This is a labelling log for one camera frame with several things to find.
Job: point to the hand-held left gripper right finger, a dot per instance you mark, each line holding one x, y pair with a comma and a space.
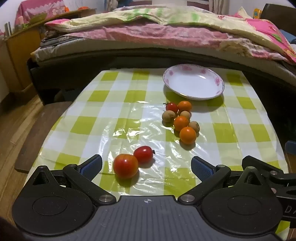
201, 169

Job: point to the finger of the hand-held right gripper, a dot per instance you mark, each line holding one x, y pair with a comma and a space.
266, 168

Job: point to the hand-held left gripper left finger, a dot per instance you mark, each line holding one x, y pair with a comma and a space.
91, 166

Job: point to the large red tomato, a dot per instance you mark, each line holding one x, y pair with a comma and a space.
125, 165

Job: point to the small orange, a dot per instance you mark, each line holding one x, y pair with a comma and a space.
184, 106
187, 135
181, 123

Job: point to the brown longan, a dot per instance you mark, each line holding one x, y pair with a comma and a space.
168, 116
195, 125
185, 114

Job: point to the small red tomato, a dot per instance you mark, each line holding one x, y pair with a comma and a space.
143, 154
172, 107

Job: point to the white floral plate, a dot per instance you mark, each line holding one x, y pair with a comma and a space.
192, 81

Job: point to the dark blue object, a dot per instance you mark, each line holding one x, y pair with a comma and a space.
291, 149

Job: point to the green checked tablecloth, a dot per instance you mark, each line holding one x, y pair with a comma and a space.
115, 104

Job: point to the wooden nightstand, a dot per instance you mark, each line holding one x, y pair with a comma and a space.
20, 58

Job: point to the grey folded cloth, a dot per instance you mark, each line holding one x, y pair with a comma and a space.
57, 40

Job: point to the blue cloth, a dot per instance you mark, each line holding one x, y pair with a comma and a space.
289, 36

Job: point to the pink floral quilt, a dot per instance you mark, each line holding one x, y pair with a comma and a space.
138, 32

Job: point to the dark wooden headboard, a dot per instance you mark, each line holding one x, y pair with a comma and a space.
282, 18

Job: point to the yellow box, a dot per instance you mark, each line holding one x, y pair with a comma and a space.
256, 14

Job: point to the pink patterned cloth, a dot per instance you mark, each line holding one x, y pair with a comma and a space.
41, 9

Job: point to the dark bed frame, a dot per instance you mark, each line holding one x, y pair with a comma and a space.
138, 58

